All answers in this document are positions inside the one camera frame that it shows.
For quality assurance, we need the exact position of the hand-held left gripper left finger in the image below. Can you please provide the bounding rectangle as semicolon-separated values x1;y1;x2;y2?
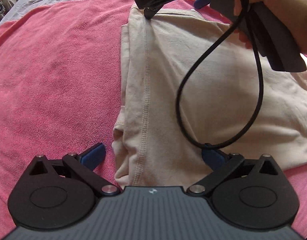
26;143;120;196

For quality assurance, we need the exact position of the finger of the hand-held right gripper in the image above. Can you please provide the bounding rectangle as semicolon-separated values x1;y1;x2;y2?
194;0;209;10
143;4;160;20

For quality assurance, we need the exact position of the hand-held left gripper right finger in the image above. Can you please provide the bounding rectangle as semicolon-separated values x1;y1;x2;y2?
188;143;284;197

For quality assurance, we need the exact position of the beige long-sleeve shirt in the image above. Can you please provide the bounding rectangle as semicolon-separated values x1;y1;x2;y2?
112;7;307;188

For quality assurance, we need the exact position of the person's right hand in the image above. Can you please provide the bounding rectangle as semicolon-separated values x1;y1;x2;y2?
233;0;307;55

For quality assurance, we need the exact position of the pink towel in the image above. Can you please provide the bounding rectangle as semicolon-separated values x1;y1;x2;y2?
0;0;307;230

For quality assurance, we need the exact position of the black cable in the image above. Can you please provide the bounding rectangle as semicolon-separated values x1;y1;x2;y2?
177;0;265;150

